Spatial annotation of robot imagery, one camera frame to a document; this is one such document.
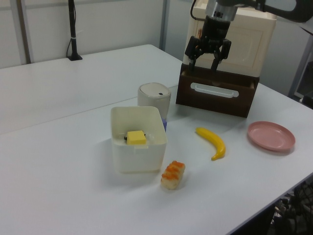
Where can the black pole stand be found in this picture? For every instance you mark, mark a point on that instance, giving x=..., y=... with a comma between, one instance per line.
x=72, y=24

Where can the yellow toy banana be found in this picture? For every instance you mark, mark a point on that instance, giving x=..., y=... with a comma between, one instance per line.
x=217, y=143

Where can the purple cube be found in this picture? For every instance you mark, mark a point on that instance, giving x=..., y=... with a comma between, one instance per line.
x=165, y=124

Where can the small beige trash can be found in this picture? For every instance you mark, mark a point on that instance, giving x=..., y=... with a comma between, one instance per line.
x=154, y=102

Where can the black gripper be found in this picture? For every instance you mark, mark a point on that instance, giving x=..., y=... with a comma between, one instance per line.
x=215, y=31

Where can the yellow egg sushi toy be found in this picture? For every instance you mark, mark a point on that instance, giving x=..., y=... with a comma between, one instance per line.
x=136, y=137

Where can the orange roe sushi toy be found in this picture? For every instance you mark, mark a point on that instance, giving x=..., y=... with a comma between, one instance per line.
x=172, y=176

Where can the pink plastic plate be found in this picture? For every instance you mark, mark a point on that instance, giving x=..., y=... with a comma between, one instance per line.
x=271, y=135

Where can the black mesh chair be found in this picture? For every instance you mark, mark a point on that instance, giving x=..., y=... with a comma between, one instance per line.
x=303, y=208

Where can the white plastic box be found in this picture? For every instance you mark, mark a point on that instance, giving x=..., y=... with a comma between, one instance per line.
x=139, y=159

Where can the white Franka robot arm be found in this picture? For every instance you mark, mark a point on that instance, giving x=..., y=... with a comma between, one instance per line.
x=221, y=9

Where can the cream plastic storage box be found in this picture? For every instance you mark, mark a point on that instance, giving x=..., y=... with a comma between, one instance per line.
x=244, y=41

